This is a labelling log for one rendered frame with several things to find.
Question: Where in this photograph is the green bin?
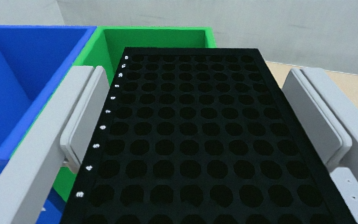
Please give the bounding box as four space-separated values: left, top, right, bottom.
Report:
52 26 218 203

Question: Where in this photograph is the blue bin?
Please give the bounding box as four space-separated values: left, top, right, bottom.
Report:
0 25 99 224

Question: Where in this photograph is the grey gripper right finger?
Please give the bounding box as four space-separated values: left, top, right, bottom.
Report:
281 67 358 182

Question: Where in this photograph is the black well plate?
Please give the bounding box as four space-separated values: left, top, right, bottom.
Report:
59 47 358 224

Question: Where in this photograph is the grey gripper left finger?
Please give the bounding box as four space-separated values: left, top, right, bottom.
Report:
0 66 110 224

